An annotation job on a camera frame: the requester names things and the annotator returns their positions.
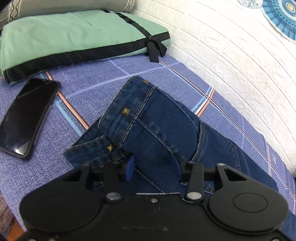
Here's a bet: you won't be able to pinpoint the blue plaid bed sheet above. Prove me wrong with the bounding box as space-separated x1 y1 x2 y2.
1 55 295 240

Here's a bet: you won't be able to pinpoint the grey patterned pillow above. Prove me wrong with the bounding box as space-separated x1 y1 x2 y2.
1 0 135 25

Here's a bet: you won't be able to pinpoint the dark blue denim pants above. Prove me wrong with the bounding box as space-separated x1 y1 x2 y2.
64 76 278 194

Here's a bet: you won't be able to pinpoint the blue paper fan decoration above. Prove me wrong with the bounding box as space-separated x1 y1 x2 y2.
262 0 295 42

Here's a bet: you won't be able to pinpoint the black smartphone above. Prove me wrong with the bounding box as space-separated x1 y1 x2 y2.
1 78 61 159

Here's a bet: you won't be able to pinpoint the green pillow with black ribbon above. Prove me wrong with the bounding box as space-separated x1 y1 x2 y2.
1 10 171 85

